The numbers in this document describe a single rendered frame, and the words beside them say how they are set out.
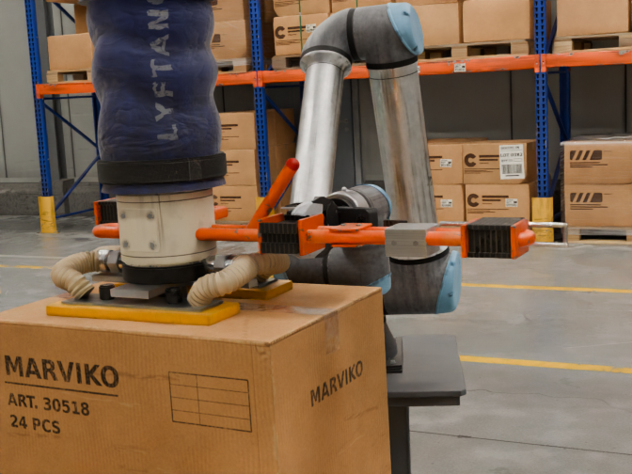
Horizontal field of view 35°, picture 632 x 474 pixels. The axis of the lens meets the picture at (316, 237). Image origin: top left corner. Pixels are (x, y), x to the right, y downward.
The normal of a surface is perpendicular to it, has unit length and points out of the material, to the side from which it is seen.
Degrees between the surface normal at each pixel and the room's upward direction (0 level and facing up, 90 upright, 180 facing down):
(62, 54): 91
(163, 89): 108
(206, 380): 90
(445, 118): 90
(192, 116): 74
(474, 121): 90
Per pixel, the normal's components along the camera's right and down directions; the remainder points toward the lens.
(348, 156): -0.42, 0.16
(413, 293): -0.29, 0.37
